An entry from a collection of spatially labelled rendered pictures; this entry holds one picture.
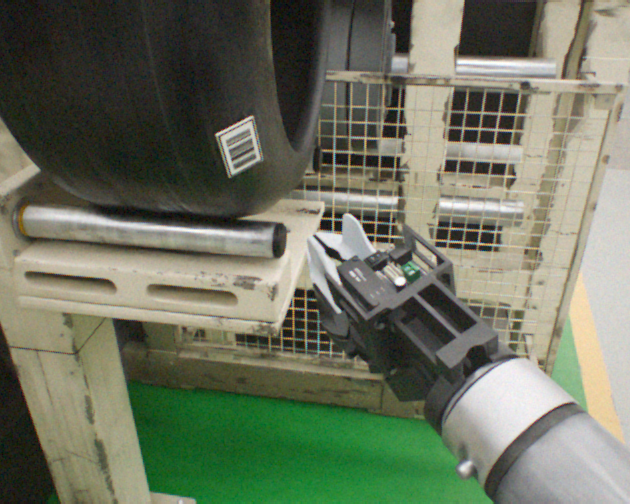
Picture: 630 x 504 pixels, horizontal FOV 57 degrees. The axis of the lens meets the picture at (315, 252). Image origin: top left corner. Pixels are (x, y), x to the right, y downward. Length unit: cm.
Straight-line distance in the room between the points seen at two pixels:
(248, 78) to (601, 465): 40
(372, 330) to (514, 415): 10
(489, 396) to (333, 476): 126
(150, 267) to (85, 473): 61
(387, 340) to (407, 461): 126
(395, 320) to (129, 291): 46
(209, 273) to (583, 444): 50
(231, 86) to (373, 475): 124
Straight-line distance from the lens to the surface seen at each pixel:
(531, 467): 34
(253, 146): 58
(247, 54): 54
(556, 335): 137
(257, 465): 163
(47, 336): 105
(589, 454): 34
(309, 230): 94
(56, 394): 113
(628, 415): 196
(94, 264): 78
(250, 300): 72
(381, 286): 39
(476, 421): 35
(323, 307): 47
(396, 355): 42
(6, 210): 81
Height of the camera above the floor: 124
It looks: 30 degrees down
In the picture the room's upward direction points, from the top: straight up
